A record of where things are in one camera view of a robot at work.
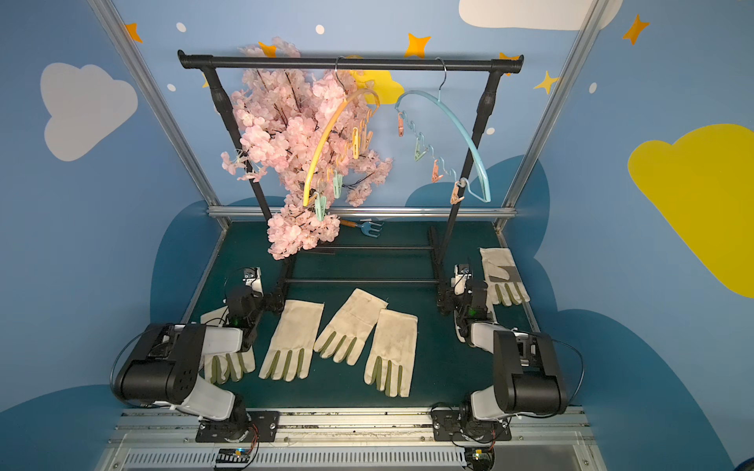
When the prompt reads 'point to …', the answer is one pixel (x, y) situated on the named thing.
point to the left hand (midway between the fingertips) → (265, 282)
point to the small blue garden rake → (366, 227)
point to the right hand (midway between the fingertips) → (460, 282)
